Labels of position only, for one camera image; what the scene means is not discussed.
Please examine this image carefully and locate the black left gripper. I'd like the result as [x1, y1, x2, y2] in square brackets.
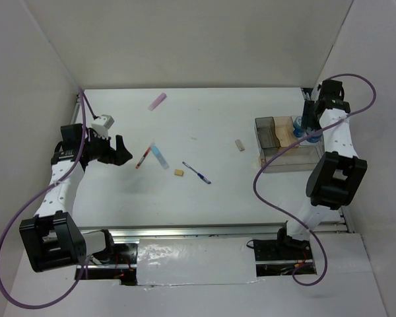
[81, 129, 133, 166]

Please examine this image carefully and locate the blue white jar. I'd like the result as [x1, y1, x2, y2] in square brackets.
[306, 129, 322, 143]
[292, 116, 305, 139]

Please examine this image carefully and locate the red pen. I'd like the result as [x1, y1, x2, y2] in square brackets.
[135, 142, 154, 170]

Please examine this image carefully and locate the blue glue stick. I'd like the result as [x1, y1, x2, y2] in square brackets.
[151, 143, 170, 170]

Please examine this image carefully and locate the pink glue stick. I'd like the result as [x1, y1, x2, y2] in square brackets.
[147, 93, 167, 111]

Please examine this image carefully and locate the blue pen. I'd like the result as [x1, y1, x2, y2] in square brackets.
[182, 161, 212, 184]

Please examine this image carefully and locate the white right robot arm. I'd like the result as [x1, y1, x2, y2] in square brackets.
[275, 79, 368, 259]

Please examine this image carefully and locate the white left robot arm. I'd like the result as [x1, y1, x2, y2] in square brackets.
[19, 123, 133, 272]

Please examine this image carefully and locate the transparent compartment organizer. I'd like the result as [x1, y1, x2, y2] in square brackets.
[254, 116, 324, 173]

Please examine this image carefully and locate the yellow eraser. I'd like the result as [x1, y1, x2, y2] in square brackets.
[174, 169, 184, 176]

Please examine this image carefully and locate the white dirty eraser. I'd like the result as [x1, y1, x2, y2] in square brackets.
[235, 139, 245, 151]

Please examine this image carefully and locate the white foam cover panel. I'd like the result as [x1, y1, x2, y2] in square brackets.
[137, 238, 257, 286]

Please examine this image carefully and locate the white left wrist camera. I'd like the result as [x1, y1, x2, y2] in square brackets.
[91, 115, 114, 139]

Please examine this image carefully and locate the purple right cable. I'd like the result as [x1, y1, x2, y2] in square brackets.
[252, 73, 378, 287]

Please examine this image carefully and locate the purple cable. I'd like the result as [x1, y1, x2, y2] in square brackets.
[252, 73, 378, 287]
[0, 87, 100, 306]

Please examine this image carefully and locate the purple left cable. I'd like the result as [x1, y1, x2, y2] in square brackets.
[0, 87, 100, 306]

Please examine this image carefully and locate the aluminium front rail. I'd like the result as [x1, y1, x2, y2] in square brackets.
[73, 224, 350, 239]

